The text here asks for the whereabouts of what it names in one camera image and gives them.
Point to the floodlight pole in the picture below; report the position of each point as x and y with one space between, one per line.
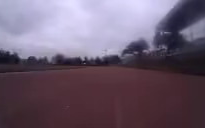
105 53

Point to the red running track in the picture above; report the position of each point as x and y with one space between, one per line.
100 96

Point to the row of distant trees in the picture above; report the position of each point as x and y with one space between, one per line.
66 60

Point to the dark tree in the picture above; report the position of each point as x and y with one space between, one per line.
136 46

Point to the dark fence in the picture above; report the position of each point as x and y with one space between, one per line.
176 61

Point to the grass field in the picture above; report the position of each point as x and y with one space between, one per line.
26 67

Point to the grandstand building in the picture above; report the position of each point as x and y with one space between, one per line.
186 26

